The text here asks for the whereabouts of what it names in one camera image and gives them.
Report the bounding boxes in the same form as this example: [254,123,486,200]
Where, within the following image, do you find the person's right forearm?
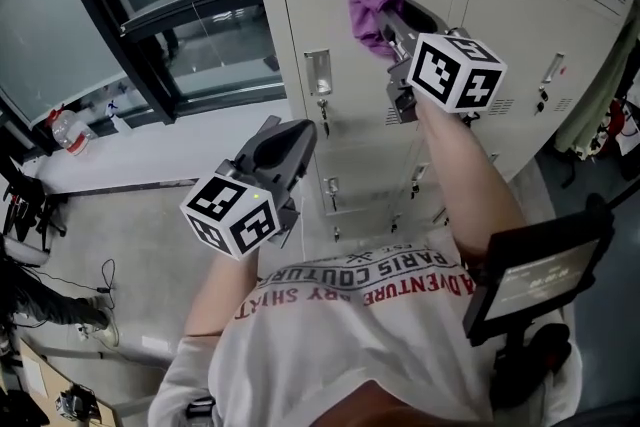
[416,97,530,269]

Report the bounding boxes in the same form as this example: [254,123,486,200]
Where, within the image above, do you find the green hanging cloth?
[553,17,640,157]

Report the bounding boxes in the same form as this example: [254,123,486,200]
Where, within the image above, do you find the black framed glass door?
[47,0,287,127]

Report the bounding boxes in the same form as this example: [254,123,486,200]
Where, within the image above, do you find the bank of grey locker doors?
[243,0,640,247]

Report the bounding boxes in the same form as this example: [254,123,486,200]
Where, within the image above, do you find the white spray bottle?
[103,98,134,137]

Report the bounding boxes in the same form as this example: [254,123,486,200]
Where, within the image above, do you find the black folded stand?
[0,154,70,252]

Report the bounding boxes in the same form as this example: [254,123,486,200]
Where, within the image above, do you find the black monitor screen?
[462,207,616,347]

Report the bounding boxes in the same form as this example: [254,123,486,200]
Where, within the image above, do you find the black floor cable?
[74,257,119,296]

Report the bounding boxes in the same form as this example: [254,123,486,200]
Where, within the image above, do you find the cardboard box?
[17,337,124,427]

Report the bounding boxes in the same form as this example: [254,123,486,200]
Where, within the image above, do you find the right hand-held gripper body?
[384,0,507,127]

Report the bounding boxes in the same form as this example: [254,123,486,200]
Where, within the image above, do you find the black monitor mount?
[492,320,573,389]

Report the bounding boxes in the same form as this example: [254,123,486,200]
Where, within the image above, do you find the purple cloth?
[346,0,405,62]

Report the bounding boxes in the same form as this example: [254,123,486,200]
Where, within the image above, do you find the person's left forearm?
[182,242,262,341]

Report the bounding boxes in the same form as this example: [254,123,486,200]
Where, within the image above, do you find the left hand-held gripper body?
[179,114,319,261]

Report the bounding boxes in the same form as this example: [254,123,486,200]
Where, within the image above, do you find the red and white bag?
[589,95,640,162]

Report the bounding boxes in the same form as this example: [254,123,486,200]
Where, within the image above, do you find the person's white printed shirt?
[148,242,585,427]

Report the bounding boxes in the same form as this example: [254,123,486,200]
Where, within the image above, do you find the clear plastic water bottle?
[48,107,97,157]

